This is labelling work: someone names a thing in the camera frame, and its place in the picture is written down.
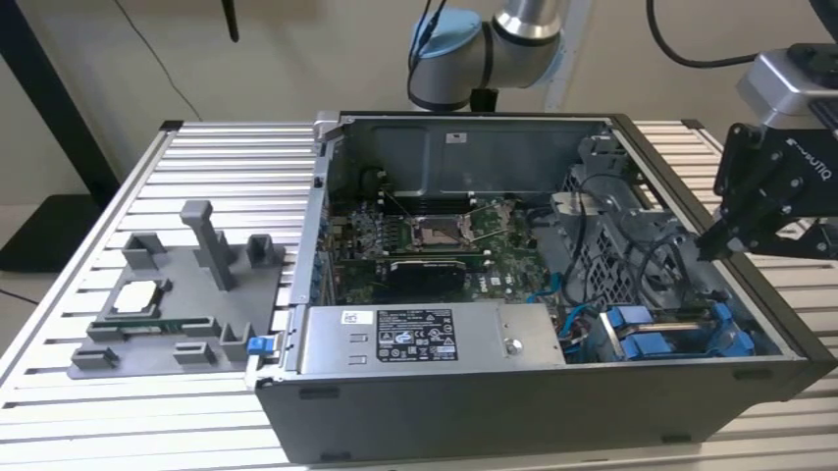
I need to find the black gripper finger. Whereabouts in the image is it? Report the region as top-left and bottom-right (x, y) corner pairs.
(693, 123), (764, 261)
(711, 218), (838, 264)

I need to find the black disk wire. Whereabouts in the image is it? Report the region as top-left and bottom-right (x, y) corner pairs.
(637, 235), (696, 306)

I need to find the hard disk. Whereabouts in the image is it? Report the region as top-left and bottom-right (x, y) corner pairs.
(599, 301), (733, 338)

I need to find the grey metal disk bay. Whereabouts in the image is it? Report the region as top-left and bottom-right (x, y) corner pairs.
(548, 161), (740, 354)

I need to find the metal socket cover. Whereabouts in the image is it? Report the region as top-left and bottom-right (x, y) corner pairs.
(467, 199), (520, 242)

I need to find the green motherboard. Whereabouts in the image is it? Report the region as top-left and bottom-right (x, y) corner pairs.
(322, 193), (564, 305)

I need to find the black RAM slots row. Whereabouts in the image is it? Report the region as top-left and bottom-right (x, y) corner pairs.
(378, 190), (476, 215)

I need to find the CPU socket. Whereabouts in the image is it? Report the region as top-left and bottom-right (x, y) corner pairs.
(408, 215), (472, 249)

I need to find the thin metal locking lever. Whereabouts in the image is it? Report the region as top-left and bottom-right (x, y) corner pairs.
(384, 189), (419, 223)

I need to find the black graphics card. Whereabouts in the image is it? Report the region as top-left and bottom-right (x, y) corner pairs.
(382, 259), (469, 303)

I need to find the black open PC case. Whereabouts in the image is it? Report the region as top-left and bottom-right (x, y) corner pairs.
(244, 110), (838, 465)

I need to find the silver power supply unit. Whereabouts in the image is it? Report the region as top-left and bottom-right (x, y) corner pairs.
(297, 302), (568, 374)

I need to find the black hanging antenna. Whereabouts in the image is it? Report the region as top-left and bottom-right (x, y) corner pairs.
(220, 0), (241, 44)

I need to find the grey parts rack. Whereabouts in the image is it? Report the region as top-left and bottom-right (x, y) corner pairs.
(66, 198), (289, 382)

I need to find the green RAM stick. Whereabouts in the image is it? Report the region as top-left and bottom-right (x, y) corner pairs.
(97, 318), (205, 335)

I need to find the silver CPU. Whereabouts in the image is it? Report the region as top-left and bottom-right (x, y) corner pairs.
(114, 283), (162, 313)

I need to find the black box on floor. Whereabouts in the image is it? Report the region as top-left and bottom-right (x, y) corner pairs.
(0, 194), (104, 274)

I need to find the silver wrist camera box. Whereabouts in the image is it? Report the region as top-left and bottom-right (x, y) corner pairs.
(735, 43), (838, 131)

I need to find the thick black camera cable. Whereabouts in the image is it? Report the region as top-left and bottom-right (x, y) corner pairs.
(645, 0), (764, 69)

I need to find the black power wire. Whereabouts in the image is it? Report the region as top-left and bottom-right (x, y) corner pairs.
(563, 171), (647, 305)

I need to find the blue data wire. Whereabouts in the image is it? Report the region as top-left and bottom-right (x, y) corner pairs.
(532, 287), (593, 342)

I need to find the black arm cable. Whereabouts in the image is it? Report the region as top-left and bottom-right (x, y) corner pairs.
(416, 0), (452, 53)

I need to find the thin black wall wire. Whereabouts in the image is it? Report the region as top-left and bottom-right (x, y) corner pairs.
(106, 0), (201, 122)

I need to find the black slanted post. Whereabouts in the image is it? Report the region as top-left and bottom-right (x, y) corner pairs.
(0, 0), (122, 197)

